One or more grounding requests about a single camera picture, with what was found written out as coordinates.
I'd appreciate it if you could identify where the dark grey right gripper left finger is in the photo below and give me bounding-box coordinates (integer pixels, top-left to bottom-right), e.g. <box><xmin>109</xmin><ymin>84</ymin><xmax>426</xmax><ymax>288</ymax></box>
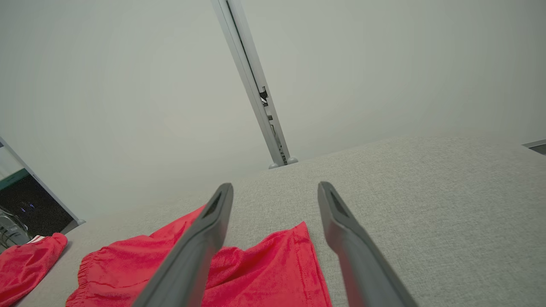
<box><xmin>131</xmin><ymin>183</ymin><xmax>234</xmax><ymax>307</ymax></box>

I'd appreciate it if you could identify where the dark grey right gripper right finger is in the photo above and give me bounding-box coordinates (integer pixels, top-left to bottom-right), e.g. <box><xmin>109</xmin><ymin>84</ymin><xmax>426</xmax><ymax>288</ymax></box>
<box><xmin>317</xmin><ymin>181</ymin><xmax>419</xmax><ymax>307</ymax></box>

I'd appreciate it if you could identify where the red shirt pile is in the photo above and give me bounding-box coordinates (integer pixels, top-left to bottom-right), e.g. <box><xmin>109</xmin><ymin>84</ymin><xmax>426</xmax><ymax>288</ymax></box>
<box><xmin>65</xmin><ymin>204</ymin><xmax>333</xmax><ymax>307</ymax></box>

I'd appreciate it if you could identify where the red jersey with white sleeves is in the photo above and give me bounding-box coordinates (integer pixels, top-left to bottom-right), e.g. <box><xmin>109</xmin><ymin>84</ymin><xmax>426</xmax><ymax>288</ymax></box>
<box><xmin>0</xmin><ymin>232</ymin><xmax>69</xmax><ymax>307</ymax></box>

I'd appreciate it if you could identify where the dark speckled panel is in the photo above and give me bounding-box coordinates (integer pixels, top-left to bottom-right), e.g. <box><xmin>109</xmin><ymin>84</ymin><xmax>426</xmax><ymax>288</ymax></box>
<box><xmin>0</xmin><ymin>173</ymin><xmax>75</xmax><ymax>248</ymax></box>

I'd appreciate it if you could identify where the silver metal equipment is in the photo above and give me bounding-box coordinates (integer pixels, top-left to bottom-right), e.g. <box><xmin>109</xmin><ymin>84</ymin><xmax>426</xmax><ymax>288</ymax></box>
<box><xmin>0</xmin><ymin>207</ymin><xmax>32</xmax><ymax>250</ymax></box>

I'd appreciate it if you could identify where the thin grey partition frame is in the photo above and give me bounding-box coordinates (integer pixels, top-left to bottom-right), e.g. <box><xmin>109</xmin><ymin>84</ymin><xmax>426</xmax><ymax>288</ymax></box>
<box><xmin>0</xmin><ymin>136</ymin><xmax>86</xmax><ymax>226</ymax></box>

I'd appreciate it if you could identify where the grey aluminium wall rail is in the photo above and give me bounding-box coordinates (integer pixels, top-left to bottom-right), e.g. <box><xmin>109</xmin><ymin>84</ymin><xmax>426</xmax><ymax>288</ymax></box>
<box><xmin>211</xmin><ymin>0</ymin><xmax>299</xmax><ymax>170</ymax></box>

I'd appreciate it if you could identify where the grey wall base rail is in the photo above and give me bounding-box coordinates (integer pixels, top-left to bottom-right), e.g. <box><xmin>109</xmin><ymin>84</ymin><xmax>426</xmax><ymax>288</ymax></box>
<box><xmin>523</xmin><ymin>140</ymin><xmax>546</xmax><ymax>155</ymax></box>

